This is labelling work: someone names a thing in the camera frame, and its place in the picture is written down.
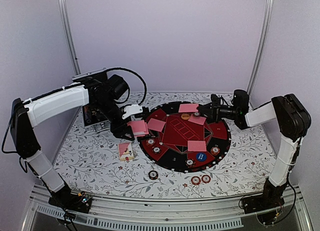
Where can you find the right aluminium frame post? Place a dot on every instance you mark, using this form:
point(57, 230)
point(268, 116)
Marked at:
point(261, 45)

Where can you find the orange big blind button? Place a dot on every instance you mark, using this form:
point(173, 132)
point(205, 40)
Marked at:
point(185, 116)

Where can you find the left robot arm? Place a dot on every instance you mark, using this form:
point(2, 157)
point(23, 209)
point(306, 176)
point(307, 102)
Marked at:
point(25, 119)

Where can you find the left aluminium frame post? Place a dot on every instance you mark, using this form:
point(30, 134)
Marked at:
point(68, 34)

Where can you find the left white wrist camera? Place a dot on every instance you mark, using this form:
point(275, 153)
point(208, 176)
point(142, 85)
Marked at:
point(131, 110)

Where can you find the pink playing card deck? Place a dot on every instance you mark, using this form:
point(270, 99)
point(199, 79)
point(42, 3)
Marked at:
point(139, 128)

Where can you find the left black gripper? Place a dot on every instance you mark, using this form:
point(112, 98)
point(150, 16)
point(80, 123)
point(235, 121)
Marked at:
point(118, 132)

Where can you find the aluminium poker chip case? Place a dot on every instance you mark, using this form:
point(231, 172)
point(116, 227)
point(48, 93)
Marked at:
point(93, 117)

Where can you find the dark chip sector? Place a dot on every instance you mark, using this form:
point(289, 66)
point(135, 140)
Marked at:
point(190, 162)
point(156, 150)

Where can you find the front aluminium rail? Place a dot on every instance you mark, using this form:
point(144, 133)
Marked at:
point(115, 213)

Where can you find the aluminium frame post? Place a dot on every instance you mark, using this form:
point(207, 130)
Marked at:
point(261, 45)
point(68, 34)

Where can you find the blue small blind button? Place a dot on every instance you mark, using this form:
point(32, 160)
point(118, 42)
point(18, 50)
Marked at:
point(201, 156)

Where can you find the floral table cloth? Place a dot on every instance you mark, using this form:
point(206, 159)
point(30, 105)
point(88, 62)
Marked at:
point(89, 161)

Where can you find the round red black poker mat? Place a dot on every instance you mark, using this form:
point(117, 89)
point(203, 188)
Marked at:
point(173, 140)

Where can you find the dark chip bottom sector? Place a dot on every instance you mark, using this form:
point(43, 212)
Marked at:
point(190, 162)

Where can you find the pink card top sector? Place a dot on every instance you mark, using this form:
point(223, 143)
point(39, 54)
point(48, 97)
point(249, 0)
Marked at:
point(188, 108)

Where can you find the orange chip sector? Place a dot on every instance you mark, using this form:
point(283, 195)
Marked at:
point(150, 142)
point(215, 151)

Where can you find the pink card sector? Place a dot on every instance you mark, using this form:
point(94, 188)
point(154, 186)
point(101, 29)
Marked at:
point(188, 108)
point(196, 146)

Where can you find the wooden card holder block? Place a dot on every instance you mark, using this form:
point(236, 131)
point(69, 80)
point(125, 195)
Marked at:
point(126, 156)

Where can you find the face up card on holder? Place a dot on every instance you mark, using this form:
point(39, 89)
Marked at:
point(124, 147)

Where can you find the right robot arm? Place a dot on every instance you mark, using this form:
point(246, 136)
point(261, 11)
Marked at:
point(293, 121)

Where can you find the orange chip stack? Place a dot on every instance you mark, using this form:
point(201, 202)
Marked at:
point(195, 180)

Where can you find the dark brown chip stack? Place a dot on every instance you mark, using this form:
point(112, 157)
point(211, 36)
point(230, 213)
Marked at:
point(153, 175)

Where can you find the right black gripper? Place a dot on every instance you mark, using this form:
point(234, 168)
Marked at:
point(209, 109)

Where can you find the single pink playing card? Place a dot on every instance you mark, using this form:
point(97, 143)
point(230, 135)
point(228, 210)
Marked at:
point(156, 125)

